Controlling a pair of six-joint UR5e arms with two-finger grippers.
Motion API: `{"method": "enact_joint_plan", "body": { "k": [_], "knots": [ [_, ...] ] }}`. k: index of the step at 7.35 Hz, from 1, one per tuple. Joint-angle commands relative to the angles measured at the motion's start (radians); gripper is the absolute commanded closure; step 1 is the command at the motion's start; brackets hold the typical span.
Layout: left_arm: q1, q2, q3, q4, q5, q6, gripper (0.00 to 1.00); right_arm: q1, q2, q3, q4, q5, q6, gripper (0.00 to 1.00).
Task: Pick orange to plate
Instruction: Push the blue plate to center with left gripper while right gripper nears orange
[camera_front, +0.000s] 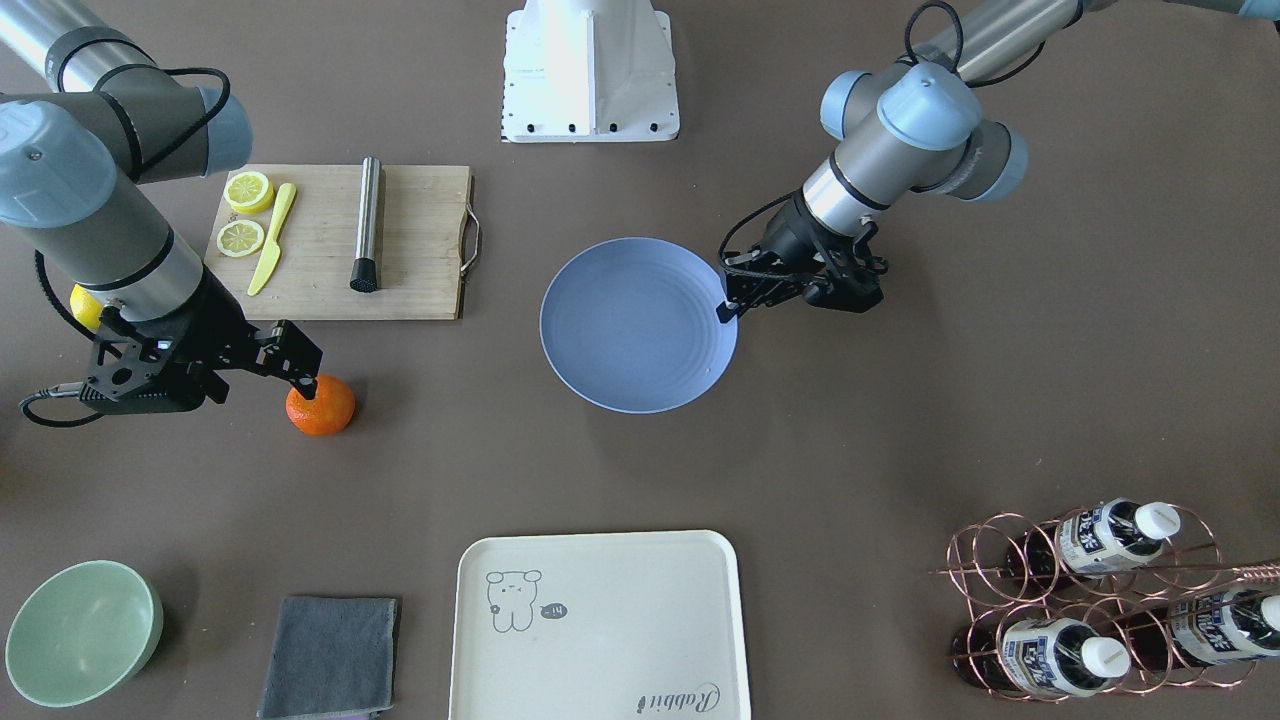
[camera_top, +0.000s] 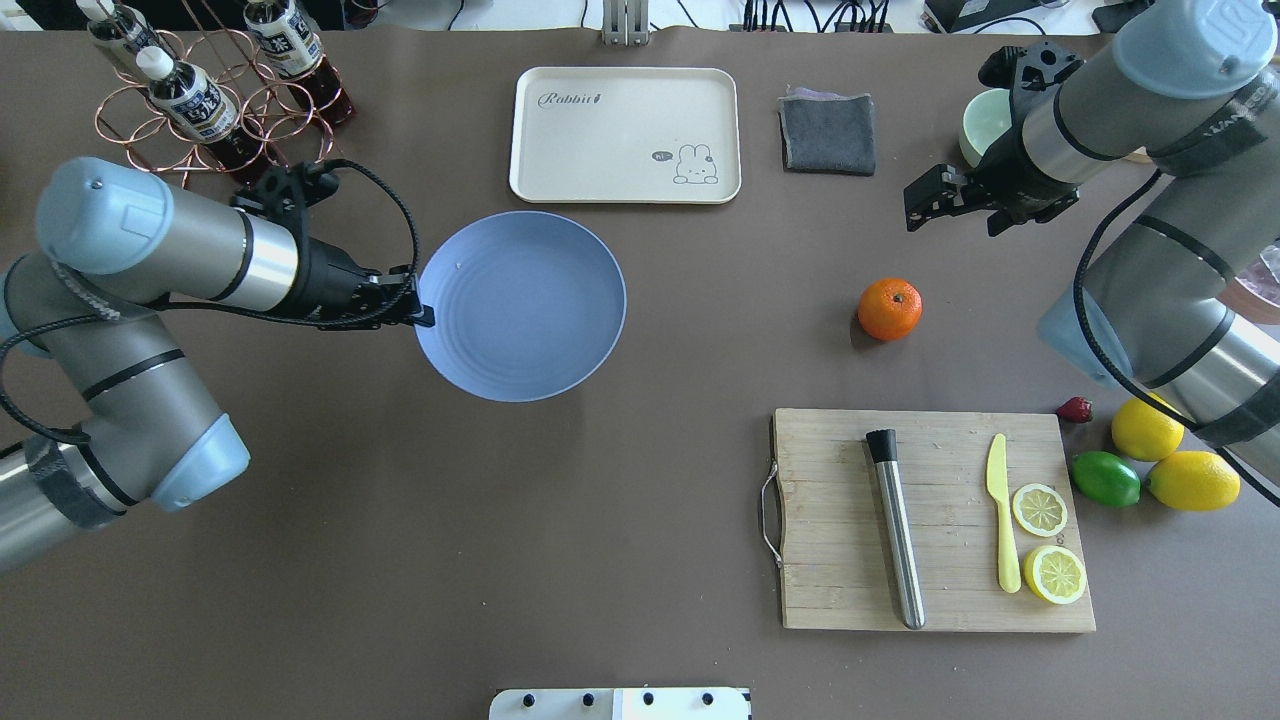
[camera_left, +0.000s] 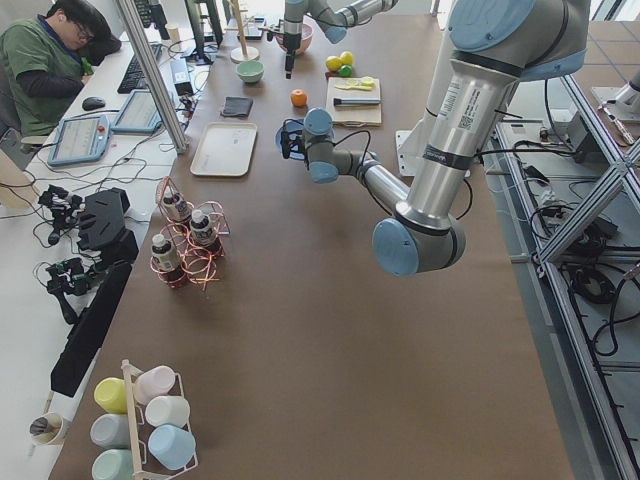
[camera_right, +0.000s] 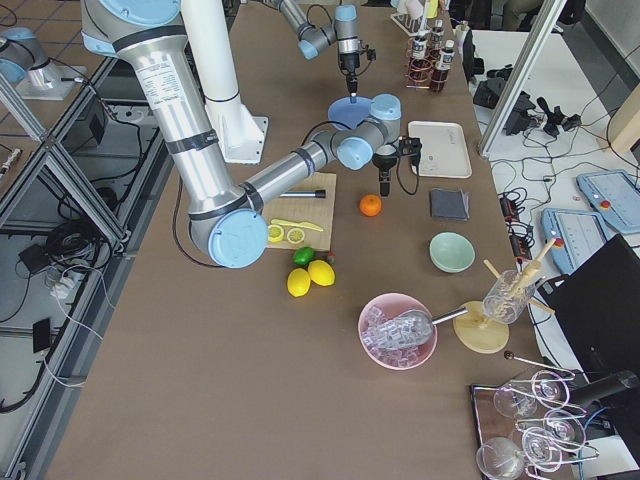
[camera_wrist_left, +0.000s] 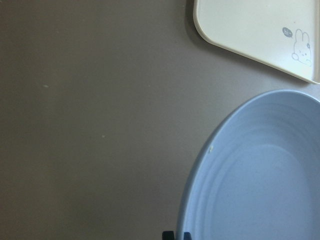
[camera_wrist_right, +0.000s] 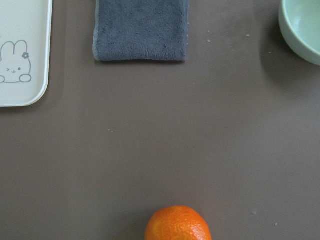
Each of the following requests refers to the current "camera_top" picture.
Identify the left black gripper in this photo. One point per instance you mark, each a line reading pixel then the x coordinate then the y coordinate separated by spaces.
pixel 326 281

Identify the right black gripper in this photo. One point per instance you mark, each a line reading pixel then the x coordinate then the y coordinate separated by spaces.
pixel 1010 183

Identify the blue plate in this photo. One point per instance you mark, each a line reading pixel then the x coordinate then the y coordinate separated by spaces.
pixel 527 304

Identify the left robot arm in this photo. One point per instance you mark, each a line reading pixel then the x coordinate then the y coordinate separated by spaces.
pixel 118 247

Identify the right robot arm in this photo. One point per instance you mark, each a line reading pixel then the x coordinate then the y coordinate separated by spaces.
pixel 1191 84

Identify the green bowl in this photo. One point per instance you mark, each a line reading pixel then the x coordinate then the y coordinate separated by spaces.
pixel 987 117

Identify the orange fruit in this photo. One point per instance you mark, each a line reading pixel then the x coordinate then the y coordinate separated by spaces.
pixel 889 309

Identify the grey folded cloth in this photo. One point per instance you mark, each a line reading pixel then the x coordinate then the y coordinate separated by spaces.
pixel 828 133

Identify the cream rabbit tray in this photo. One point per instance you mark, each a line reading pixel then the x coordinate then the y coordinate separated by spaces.
pixel 625 135

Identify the red strawberry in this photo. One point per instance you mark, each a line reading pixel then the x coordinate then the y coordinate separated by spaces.
pixel 1076 410

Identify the steel muddler black tip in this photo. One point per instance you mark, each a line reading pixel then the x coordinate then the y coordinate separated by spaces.
pixel 882 445

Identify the yellow lemon lower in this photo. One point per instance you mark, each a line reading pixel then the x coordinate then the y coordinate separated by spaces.
pixel 1142 432

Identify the yellow lemon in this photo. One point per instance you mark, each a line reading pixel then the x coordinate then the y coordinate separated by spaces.
pixel 1142 432
pixel 1197 481

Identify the green lime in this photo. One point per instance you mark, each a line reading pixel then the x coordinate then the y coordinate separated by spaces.
pixel 1106 479

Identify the tea bottle side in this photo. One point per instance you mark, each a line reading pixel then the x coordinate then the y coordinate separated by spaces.
pixel 284 33

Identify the pink bowl of ice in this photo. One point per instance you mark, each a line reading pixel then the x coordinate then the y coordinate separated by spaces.
pixel 1254 292

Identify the lemon slice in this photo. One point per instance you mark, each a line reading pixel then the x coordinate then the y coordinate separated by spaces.
pixel 1039 510

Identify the tea bottle front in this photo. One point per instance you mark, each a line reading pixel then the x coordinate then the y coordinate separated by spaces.
pixel 202 112

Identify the tea bottle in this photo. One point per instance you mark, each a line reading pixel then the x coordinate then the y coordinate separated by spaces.
pixel 202 112
pixel 119 32

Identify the yellow lemon upper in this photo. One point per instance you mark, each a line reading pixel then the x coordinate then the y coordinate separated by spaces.
pixel 1197 481

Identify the yellow plastic knife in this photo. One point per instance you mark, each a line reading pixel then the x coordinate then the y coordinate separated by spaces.
pixel 997 487

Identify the wooden cutting board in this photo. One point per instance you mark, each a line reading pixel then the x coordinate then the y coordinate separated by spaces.
pixel 835 564

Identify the lemon half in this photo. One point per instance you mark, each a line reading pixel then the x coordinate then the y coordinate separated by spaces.
pixel 1055 574

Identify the tea bottle top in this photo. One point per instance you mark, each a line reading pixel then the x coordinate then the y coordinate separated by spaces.
pixel 119 32

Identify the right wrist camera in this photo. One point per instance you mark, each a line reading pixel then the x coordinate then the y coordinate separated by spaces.
pixel 1031 74

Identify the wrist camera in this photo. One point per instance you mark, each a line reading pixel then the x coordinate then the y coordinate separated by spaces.
pixel 283 195
pixel 1031 74

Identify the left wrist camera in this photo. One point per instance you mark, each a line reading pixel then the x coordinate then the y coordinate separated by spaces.
pixel 283 195

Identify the copper wire bottle rack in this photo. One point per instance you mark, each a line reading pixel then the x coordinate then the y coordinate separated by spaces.
pixel 230 56

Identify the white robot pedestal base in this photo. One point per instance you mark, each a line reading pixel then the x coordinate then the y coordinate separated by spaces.
pixel 681 702

